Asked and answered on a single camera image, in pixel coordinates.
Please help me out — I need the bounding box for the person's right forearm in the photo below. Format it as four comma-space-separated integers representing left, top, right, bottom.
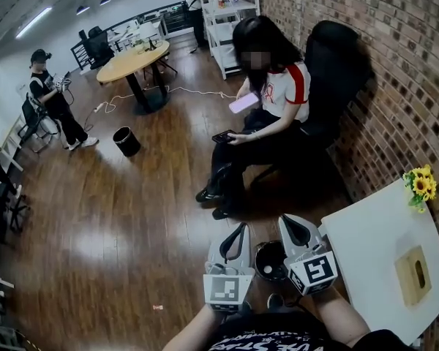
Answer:
312, 285, 372, 347

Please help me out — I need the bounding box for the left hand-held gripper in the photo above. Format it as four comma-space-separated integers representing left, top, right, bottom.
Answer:
203, 222, 257, 313

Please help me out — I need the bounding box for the black smartphone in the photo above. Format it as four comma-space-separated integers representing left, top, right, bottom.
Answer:
211, 129, 239, 146

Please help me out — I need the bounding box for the round wooden table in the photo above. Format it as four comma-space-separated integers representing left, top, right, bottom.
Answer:
96, 39, 171, 116

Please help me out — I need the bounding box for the yellow sunflower bouquet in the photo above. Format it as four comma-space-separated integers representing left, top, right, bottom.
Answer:
402, 164, 438, 214

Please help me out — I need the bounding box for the person's black printed shirt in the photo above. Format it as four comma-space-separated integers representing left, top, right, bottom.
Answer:
206, 311, 418, 351

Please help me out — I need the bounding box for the wooden tissue box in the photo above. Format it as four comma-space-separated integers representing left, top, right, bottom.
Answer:
394, 245, 433, 309

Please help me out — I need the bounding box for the pink smartphone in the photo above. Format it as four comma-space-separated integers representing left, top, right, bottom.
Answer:
229, 92, 260, 115

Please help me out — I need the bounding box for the person's right shoe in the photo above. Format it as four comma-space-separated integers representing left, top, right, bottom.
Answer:
266, 292, 285, 311

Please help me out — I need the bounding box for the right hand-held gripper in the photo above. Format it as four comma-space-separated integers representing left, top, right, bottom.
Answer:
277, 214, 339, 297

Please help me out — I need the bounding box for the black round bin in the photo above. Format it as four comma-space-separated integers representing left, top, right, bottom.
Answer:
112, 126, 142, 158

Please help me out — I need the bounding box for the white charging cable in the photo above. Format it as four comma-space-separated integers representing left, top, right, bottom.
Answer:
83, 85, 239, 124

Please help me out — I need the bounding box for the white office desk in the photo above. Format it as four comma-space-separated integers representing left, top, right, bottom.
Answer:
108, 18, 168, 53

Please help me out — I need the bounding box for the long ceiling light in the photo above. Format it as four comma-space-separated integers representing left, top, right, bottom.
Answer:
15, 7, 53, 39

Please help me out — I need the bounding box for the person's left forearm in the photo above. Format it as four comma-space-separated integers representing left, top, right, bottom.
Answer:
162, 303, 228, 351

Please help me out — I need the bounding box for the black office chair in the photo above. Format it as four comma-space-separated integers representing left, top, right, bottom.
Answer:
86, 26, 115, 70
0, 166, 32, 235
248, 20, 374, 197

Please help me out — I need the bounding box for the black folding chair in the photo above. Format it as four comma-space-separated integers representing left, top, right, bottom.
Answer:
17, 92, 60, 154

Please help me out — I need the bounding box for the black trash bin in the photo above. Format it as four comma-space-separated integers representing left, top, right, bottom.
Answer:
254, 240, 290, 282

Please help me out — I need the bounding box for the white square table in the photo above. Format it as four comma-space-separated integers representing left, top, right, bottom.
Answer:
320, 178, 439, 347

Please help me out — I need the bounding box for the white metal shelf rack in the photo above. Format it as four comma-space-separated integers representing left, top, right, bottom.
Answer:
197, 0, 261, 81

